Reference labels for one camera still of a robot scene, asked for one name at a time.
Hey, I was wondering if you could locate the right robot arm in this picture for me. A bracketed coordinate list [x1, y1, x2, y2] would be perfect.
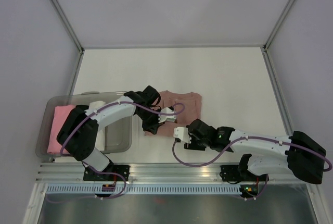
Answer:
[174, 119, 328, 184]

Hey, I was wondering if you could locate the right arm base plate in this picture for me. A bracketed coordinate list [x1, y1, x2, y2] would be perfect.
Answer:
[220, 165, 266, 184]

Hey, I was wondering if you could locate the aluminium frame post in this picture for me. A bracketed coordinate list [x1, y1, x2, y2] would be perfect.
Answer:
[262, 0, 297, 52]
[49, 0, 84, 54]

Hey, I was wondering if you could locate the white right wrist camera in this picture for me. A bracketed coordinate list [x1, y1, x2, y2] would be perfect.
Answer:
[173, 127, 191, 143]

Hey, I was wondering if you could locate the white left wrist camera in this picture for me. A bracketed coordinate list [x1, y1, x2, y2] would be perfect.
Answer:
[158, 107, 177, 123]

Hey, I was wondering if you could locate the dusty pink t-shirt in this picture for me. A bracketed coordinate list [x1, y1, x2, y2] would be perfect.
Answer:
[154, 91, 202, 137]

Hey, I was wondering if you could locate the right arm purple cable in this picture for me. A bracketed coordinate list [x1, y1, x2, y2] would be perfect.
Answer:
[172, 135, 333, 201]

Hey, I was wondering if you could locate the white slotted cable duct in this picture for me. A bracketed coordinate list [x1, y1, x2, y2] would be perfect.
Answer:
[46, 184, 257, 195]

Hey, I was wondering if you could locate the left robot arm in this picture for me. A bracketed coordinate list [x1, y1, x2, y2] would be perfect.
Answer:
[56, 86, 162, 180]

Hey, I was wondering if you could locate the grey plastic bin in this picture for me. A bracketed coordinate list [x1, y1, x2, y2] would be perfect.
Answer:
[35, 91, 132, 160]

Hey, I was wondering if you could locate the left aluminium frame post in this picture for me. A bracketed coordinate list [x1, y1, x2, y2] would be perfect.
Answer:
[49, 0, 84, 54]

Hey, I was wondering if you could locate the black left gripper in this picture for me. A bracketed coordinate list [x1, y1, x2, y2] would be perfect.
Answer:
[137, 107, 165, 134]

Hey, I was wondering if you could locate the white rolled t-shirt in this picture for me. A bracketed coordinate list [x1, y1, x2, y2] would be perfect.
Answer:
[88, 101, 106, 151]

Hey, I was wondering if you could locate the right aluminium frame post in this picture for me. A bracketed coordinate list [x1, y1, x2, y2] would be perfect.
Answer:
[262, 0, 297, 52]

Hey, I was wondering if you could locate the aluminium front rail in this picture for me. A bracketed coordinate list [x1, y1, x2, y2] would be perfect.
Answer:
[35, 163, 319, 183]

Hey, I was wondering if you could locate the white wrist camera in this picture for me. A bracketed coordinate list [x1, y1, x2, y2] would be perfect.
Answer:
[173, 127, 191, 143]
[158, 107, 177, 123]

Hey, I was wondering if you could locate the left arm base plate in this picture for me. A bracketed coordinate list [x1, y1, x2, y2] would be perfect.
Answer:
[83, 165, 130, 182]

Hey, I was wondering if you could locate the pink rolled t-shirt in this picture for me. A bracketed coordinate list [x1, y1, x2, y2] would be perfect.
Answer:
[47, 105, 75, 155]

